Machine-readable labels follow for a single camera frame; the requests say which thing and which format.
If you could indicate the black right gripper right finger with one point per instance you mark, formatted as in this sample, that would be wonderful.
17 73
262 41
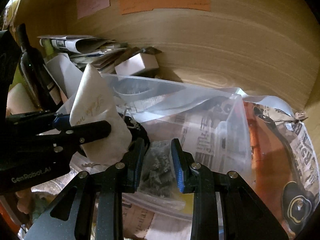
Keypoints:
224 204

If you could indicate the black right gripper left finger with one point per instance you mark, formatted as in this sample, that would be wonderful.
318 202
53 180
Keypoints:
70 214

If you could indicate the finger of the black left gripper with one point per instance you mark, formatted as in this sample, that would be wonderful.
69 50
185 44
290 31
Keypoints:
78 135
37 120

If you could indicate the beige cloth dust bag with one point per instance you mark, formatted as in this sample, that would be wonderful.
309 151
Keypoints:
94 102

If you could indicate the grey fuzzy fabric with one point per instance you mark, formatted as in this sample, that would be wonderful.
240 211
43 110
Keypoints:
157 178

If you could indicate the white ceramic mug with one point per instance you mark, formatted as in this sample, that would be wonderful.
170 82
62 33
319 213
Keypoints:
18 101

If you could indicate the dark wine bottle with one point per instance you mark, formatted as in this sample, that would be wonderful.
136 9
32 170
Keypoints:
43 88

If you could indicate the white envelope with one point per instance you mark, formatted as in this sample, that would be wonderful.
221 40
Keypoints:
65 73

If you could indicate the stack of magazines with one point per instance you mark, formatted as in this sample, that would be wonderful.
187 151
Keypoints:
101 53

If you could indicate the small white cardboard box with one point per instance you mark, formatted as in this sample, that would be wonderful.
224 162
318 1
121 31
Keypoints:
137 64

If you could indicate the clear plastic storage bin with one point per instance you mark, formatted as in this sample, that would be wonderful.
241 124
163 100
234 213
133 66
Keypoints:
209 123

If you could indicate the pink sticky note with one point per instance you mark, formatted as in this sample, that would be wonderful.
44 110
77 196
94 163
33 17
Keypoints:
88 7

